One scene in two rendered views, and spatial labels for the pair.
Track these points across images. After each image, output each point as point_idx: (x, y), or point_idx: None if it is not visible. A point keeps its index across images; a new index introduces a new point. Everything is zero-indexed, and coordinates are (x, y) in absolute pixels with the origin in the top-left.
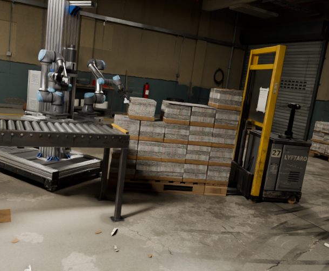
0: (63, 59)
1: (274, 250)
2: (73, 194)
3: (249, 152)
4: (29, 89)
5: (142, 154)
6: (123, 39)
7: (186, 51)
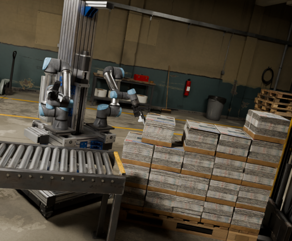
0: (69, 69)
1: None
2: (68, 225)
3: None
4: (41, 96)
5: (154, 184)
6: (168, 34)
7: (233, 49)
